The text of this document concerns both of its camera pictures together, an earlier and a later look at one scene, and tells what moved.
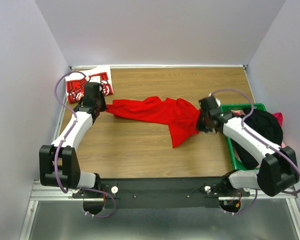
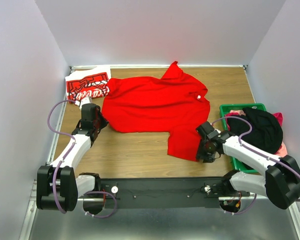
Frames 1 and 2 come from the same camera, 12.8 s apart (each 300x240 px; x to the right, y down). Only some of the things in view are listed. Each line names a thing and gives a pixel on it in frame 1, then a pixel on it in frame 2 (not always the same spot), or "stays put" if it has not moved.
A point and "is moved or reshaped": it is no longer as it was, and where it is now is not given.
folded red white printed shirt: [75, 82] stays put
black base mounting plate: [164, 193] stays put
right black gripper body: [202, 123] -> [204, 151]
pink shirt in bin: [278, 115] stays put
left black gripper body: [101, 102] -> [101, 122]
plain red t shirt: [182, 119] is moved or reshaped
